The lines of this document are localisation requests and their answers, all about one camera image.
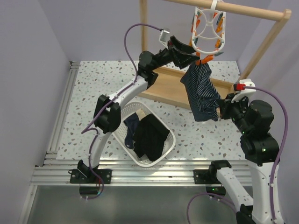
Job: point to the black underwear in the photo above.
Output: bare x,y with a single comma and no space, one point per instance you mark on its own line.
149,137

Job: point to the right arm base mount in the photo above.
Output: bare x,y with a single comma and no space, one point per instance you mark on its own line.
212,185

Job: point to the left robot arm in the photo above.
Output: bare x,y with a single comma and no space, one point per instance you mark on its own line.
107,114

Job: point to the white round clip hanger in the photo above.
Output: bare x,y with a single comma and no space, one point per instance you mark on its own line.
208,30

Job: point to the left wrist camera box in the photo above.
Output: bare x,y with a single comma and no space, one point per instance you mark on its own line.
164,37

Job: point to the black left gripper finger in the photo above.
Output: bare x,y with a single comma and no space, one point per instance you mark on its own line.
174,43
182,60

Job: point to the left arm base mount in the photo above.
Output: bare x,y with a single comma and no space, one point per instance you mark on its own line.
91,187

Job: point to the navy underwear with beige band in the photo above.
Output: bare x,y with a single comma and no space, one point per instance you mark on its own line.
132,122

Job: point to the navy striped underwear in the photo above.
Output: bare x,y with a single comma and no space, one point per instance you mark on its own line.
201,93

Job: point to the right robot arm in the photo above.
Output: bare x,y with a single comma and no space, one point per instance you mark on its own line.
253,120

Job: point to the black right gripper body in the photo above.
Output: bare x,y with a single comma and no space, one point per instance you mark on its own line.
235,110

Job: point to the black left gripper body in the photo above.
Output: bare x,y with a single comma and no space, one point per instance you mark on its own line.
167,56

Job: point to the aluminium frame rails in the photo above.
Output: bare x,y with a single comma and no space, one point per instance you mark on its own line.
197,143

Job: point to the wooden clothes rack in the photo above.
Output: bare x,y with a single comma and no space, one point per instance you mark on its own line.
168,89

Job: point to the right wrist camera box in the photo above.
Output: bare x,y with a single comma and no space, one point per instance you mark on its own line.
241,89

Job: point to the white perforated plastic basket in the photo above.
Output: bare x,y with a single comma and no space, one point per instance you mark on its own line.
121,132

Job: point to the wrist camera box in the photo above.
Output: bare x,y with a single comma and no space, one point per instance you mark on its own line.
241,89
164,37

